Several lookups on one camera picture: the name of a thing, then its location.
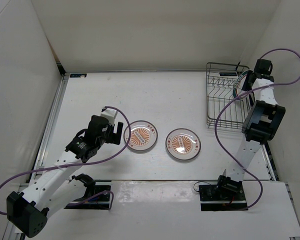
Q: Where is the green rimmed white plate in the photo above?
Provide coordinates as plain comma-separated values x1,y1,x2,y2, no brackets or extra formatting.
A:
232,69,253,98

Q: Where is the orange sunburst plate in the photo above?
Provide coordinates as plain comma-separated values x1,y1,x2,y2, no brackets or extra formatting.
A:
128,120,158,153
165,128,202,162

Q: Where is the wire dish rack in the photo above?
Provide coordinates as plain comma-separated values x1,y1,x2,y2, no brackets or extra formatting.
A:
206,62,255,131

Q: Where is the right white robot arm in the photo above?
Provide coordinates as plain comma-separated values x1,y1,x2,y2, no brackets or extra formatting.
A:
214,59,286,200

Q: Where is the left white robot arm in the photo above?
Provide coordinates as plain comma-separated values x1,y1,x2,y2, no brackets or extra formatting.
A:
6,109,123,238

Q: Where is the blue label sticker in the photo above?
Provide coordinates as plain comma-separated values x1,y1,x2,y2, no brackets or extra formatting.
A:
69,73,87,78

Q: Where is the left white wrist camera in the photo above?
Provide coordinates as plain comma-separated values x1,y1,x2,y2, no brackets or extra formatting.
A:
100,107,118,126

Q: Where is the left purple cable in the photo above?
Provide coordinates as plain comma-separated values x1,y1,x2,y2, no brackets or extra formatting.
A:
0,106,132,215

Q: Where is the purple cable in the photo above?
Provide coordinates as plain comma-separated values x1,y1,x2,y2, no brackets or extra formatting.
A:
0,106,132,215
214,48,300,209

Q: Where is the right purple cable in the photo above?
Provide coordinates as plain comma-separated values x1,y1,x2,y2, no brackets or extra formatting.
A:
214,48,300,209

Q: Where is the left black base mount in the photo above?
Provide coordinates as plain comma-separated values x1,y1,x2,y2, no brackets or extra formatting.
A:
65,185,114,210

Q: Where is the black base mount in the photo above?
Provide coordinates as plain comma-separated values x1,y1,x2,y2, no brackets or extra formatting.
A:
193,181,248,212
65,185,114,210

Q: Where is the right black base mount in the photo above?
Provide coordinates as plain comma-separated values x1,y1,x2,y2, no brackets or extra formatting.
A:
193,181,248,212

